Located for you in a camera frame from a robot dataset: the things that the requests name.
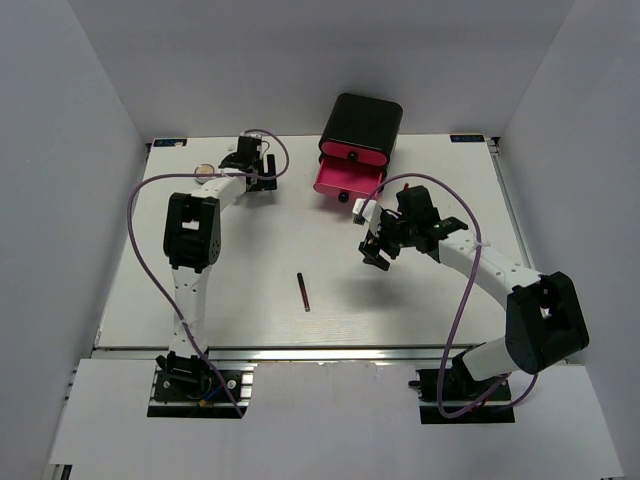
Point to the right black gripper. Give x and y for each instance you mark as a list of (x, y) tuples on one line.
[(371, 245)]

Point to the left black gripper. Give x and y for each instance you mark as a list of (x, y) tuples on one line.
[(263, 184)]

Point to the round gold powder compact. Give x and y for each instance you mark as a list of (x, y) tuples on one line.
[(204, 173)]

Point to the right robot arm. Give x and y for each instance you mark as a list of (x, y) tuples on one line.
[(544, 322)]

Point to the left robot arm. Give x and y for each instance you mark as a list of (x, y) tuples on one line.
[(192, 239)]

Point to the dark red lip gloss tube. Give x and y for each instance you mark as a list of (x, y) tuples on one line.
[(303, 291)]

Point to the black drawer cabinet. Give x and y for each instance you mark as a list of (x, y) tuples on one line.
[(366, 121)]

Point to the left blue table sticker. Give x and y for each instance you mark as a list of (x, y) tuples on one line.
[(169, 143)]

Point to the blue table sticker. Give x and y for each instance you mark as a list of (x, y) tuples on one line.
[(169, 143), (467, 138)]

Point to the right blue table sticker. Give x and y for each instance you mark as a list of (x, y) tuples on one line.
[(467, 138)]

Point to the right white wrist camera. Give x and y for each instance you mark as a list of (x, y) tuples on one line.
[(367, 212)]

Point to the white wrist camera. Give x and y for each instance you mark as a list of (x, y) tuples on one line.
[(367, 212), (255, 136)]

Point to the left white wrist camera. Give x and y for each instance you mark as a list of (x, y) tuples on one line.
[(255, 136)]

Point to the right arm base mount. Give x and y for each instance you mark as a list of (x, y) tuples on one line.
[(494, 410)]

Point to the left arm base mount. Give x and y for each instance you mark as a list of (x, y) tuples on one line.
[(188, 388)]

